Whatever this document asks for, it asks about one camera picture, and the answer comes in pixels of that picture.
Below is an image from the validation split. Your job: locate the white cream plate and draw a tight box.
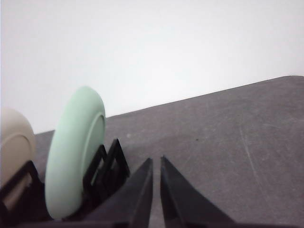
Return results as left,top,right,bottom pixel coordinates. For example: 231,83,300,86
1,107,36,210

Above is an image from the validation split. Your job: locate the mint green plate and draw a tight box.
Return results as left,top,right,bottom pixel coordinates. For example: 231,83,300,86
45,86,106,219

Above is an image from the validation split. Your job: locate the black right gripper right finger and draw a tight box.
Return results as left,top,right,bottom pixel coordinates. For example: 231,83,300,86
160,156,240,228

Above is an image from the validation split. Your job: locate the black dish rack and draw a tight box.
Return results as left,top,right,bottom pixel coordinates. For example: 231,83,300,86
0,139,131,228

